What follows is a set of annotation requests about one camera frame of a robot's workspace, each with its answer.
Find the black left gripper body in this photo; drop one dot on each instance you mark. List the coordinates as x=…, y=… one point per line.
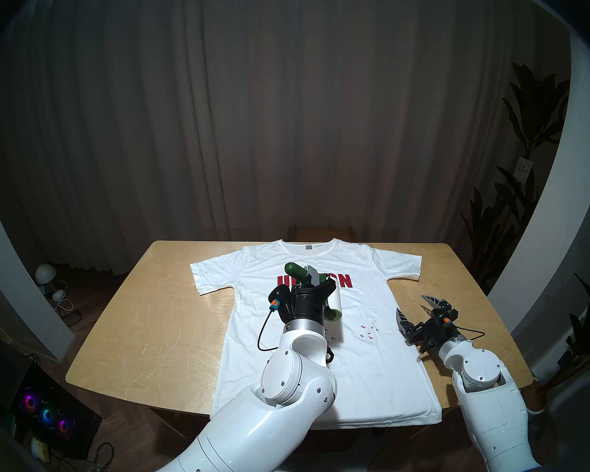
x=307, y=304

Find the white paper plant tag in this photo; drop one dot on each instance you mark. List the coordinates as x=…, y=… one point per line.
x=523, y=170

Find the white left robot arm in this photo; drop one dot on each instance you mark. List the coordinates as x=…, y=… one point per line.
x=285, y=392

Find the brown wooden chair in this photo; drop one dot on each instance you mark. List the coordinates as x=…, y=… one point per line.
x=319, y=234

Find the beige pleated curtain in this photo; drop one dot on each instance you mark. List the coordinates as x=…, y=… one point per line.
x=275, y=107

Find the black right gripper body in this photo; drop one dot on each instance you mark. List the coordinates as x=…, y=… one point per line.
x=430, y=333

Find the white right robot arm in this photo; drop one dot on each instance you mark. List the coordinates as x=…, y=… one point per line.
x=491, y=412

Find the black computer with rgb fans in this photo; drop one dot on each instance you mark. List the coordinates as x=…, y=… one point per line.
x=44, y=412

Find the tall dark leafy plant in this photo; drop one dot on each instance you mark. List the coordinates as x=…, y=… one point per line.
x=536, y=112

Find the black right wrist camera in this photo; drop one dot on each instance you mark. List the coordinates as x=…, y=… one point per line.
x=446, y=318

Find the white curved pillar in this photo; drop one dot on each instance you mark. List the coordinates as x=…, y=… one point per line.
x=555, y=220
x=14, y=289

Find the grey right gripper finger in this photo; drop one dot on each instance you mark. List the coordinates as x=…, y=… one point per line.
x=433, y=303
x=403, y=321

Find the white t-shirt red print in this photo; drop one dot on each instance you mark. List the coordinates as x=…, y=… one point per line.
x=373, y=377

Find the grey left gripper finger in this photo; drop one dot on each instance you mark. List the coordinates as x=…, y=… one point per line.
x=328, y=284
x=313, y=275

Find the white mushroom lamp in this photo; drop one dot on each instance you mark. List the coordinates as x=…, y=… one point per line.
x=45, y=273

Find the pink paper scrap cluster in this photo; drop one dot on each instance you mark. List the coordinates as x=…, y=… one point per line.
x=368, y=331

